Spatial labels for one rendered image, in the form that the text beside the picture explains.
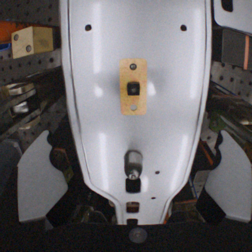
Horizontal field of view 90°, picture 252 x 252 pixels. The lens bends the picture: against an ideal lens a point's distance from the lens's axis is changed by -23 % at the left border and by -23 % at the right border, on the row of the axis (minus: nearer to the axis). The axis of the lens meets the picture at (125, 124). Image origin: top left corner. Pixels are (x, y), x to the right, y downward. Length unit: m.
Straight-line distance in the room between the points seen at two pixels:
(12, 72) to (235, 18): 0.71
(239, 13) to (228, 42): 0.06
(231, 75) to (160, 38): 0.45
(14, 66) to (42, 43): 0.49
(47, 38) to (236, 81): 0.61
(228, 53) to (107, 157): 0.28
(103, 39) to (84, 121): 0.13
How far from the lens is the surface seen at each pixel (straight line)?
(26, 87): 0.21
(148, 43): 0.23
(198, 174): 0.37
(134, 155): 0.27
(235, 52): 0.30
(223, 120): 0.27
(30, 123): 0.22
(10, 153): 0.81
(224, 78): 0.63
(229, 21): 0.28
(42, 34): 0.22
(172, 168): 0.32
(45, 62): 0.61
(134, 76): 0.23
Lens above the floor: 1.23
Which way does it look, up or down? 62 degrees down
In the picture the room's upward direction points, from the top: 175 degrees counter-clockwise
